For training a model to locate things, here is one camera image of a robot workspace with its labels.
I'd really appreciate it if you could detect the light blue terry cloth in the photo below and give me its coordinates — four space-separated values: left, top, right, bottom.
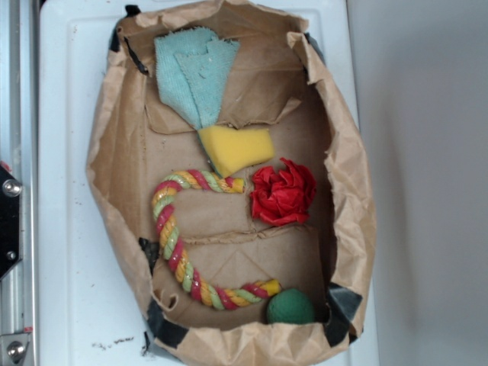
154 27 240 130

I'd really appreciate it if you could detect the yellow sponge wedge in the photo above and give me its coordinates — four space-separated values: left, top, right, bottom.
197 125 275 178

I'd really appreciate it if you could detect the crumpled red paper ball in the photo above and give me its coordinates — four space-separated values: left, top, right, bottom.
250 158 316 226

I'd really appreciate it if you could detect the brown paper bag liner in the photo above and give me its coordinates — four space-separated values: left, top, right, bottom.
87 1 376 365

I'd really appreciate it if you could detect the green rubber ball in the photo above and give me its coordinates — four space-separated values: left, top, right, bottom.
267 289 315 325

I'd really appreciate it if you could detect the multicolour twisted rope toy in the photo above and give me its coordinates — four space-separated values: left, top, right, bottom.
151 169 282 310

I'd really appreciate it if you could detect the black metal bracket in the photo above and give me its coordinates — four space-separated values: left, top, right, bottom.
0 161 23 280

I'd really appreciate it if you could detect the aluminium frame rail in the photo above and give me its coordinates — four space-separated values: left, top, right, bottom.
1 1 38 365

